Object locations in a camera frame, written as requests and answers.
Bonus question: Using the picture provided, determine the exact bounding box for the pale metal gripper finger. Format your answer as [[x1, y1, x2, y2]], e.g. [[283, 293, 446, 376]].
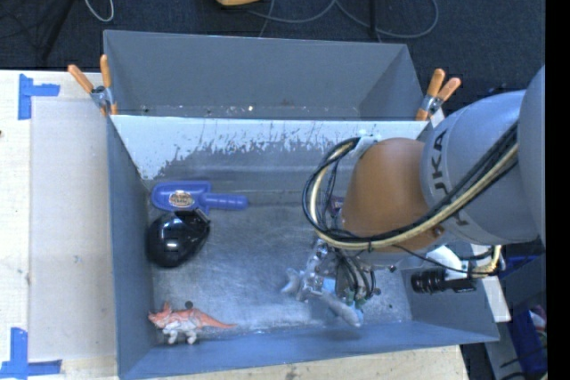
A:
[[324, 291, 365, 328], [281, 268, 309, 297]]

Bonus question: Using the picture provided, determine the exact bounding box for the grey metal bin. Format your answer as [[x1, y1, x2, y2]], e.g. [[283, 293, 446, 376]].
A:
[[102, 29, 501, 380]]

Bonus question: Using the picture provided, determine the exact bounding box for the orange toy dinosaur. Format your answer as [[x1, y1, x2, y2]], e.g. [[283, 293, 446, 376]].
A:
[[147, 301, 238, 346]]

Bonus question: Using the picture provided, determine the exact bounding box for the black computer mouse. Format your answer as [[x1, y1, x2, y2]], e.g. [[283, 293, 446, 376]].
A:
[[146, 208, 211, 269]]

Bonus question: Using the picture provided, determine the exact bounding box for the blue plastic scoop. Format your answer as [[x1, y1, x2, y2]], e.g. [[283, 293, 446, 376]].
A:
[[150, 180, 249, 214]]

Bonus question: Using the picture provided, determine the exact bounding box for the pale flat board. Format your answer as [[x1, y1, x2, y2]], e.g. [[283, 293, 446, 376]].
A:
[[27, 95, 119, 365]]

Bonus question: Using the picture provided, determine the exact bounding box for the black cylinder on white bracket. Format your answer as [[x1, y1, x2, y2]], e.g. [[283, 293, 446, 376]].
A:
[[409, 245, 478, 295]]

